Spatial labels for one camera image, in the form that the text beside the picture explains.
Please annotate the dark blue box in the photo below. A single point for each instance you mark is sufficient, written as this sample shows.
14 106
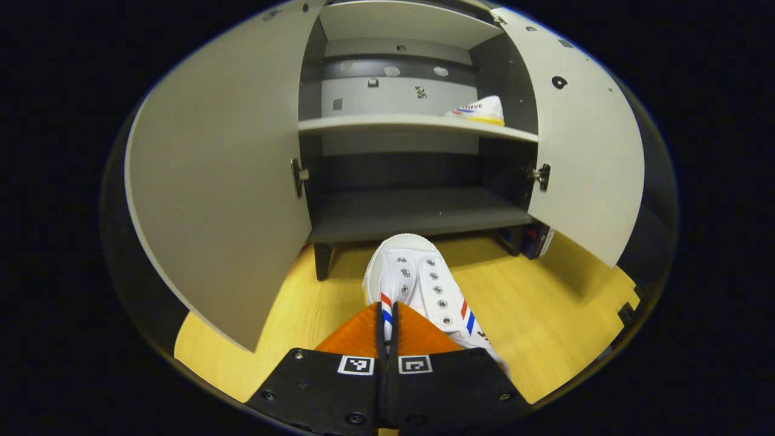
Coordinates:
537 241

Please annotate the white shoe cabinet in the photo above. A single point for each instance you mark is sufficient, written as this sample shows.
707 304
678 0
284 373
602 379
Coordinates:
412 212

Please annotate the white cabinet shelf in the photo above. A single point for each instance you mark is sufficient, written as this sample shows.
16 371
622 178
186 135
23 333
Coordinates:
393 124
405 24

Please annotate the metal door hinge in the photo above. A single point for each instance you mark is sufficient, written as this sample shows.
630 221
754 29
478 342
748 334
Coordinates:
298 177
540 177

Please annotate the white striped canvas shoe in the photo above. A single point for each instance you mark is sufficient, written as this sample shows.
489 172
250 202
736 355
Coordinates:
412 272
481 110

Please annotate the white cabinet door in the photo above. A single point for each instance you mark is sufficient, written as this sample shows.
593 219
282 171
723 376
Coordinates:
224 181
587 151

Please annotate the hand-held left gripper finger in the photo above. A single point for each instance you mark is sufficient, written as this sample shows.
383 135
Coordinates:
380 339
393 339

